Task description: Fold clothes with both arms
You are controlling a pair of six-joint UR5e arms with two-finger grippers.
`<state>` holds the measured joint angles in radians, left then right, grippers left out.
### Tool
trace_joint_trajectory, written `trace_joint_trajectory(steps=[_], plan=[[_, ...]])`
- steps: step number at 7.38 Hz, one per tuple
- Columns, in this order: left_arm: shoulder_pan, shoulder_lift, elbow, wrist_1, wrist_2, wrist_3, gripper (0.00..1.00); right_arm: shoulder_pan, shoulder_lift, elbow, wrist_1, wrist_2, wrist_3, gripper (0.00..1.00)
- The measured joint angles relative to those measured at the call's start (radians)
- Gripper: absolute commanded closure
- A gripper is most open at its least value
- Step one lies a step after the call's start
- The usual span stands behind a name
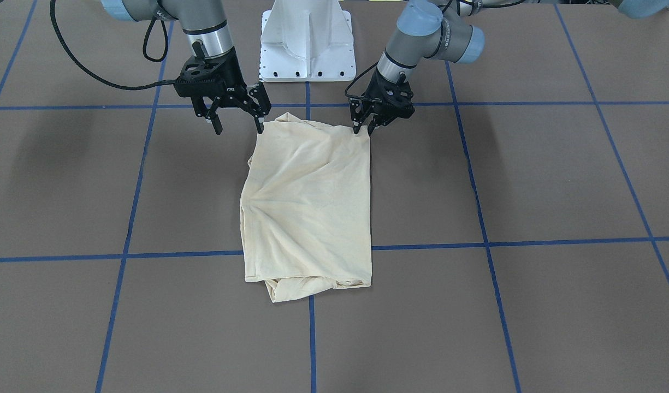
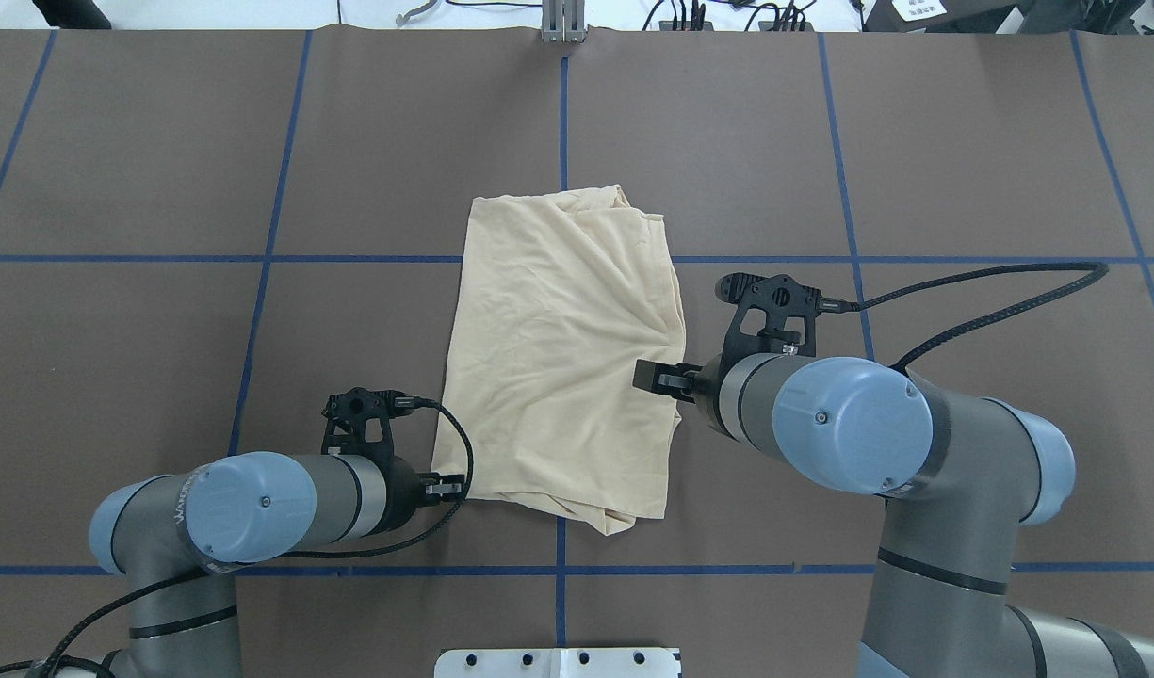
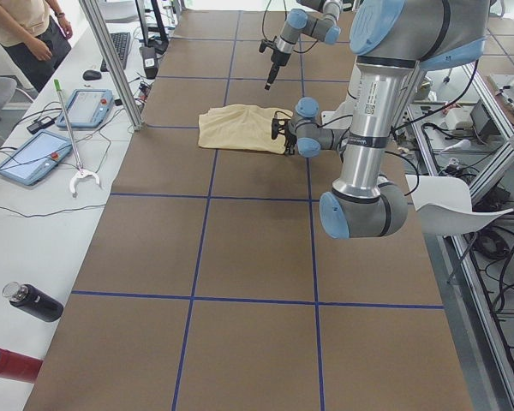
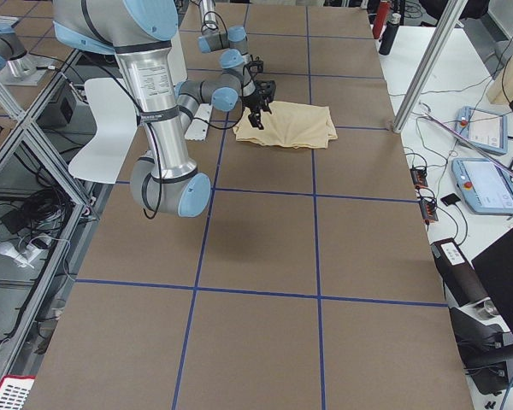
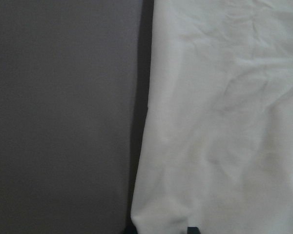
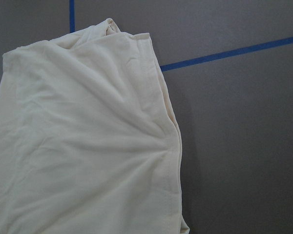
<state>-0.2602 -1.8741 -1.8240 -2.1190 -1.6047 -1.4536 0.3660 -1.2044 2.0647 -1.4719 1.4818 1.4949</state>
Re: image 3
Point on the white chair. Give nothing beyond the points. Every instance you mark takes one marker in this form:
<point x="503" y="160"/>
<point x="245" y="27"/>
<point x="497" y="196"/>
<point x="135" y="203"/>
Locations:
<point x="444" y="206"/>

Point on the person in beige shirt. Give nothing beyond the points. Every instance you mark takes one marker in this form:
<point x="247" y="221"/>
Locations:
<point x="35" y="34"/>

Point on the aluminium frame post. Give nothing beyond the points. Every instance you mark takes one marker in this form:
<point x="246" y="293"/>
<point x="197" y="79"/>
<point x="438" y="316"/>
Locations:
<point x="113" y="63"/>

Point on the red water bottle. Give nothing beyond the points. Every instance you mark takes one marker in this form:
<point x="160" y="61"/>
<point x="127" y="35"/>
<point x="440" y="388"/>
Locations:
<point x="19" y="367"/>

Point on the white reacher grabber tool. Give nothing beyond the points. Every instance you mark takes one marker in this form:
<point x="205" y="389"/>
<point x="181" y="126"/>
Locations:
<point x="81" y="172"/>

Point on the black power adapter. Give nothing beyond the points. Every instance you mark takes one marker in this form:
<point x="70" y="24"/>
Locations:
<point x="40" y="124"/>

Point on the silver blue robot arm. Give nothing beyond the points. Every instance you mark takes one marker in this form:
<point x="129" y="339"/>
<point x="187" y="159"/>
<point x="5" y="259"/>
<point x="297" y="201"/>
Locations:
<point x="389" y="39"/>
<point x="297" y="22"/>

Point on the beige long sleeve graphic shirt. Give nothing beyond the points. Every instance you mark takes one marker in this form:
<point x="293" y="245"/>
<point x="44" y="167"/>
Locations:
<point x="241" y="127"/>

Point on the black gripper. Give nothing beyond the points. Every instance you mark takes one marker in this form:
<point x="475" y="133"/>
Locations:
<point x="277" y="59"/>
<point x="289" y="140"/>

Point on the blue teach pendant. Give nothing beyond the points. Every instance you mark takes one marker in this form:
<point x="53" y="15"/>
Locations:
<point x="87" y="108"/>
<point x="36" y="158"/>

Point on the upper blue teach pendant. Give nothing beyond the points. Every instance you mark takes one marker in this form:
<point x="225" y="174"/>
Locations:
<point x="87" y="108"/>

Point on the black water bottle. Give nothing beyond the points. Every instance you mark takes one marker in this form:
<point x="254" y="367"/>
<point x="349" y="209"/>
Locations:
<point x="33" y="301"/>

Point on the lower blue teach pendant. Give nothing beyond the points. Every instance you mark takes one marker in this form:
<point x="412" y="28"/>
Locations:
<point x="36" y="158"/>

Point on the black computer mouse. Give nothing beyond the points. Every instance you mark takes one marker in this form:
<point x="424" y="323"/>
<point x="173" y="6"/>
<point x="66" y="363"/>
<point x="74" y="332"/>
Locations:
<point x="91" y="75"/>

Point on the black keyboard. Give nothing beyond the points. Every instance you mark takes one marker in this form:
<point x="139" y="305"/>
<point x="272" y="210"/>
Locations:
<point x="121" y="42"/>

